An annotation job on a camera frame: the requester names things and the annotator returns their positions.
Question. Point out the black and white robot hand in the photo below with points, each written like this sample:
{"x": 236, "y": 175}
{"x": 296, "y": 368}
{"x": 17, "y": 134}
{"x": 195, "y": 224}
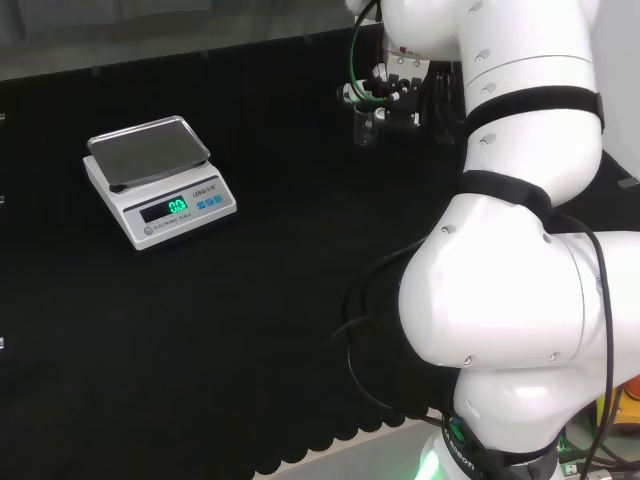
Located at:
{"x": 400, "y": 95}

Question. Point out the small clear glass beaker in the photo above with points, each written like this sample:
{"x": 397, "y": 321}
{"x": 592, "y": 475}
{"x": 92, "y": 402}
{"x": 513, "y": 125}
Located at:
{"x": 364, "y": 131}

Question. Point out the grey tape piece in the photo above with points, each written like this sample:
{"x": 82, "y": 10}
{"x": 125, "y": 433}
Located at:
{"x": 629, "y": 183}

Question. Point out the white electronic balance steel pan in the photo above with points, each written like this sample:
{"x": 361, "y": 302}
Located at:
{"x": 165, "y": 215}

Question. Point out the black bench cloth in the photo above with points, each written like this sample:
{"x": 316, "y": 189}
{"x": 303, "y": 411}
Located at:
{"x": 250, "y": 325}

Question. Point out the yellow stop button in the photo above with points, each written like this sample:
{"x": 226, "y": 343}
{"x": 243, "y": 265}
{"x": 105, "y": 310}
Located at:
{"x": 627, "y": 400}

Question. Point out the pale metal base plate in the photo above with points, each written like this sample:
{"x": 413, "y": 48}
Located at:
{"x": 360, "y": 455}

